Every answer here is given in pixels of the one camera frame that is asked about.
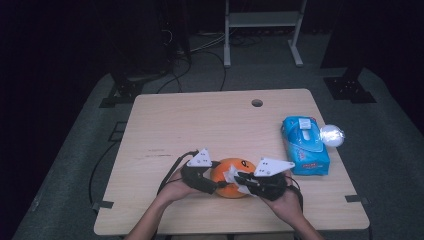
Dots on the orange plush toy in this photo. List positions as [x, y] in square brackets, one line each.
[230, 165]

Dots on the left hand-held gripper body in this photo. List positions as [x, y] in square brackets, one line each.
[196, 180]

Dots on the black floor tape square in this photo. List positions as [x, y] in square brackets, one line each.
[111, 133]

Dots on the black stand base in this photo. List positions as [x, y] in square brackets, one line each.
[123, 91]
[350, 88]

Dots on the person's left hand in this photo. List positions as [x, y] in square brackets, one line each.
[173, 191]

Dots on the person's right hand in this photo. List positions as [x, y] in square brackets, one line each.
[288, 206]

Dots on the blue wet wipes pack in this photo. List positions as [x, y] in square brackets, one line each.
[305, 150]

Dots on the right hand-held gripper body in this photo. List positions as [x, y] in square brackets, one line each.
[271, 188]

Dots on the black tape strip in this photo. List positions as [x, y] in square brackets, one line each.
[104, 204]
[356, 199]

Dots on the white wet wipe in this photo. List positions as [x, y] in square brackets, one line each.
[230, 176]

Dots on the white metal stand frame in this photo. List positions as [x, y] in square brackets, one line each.
[263, 19]

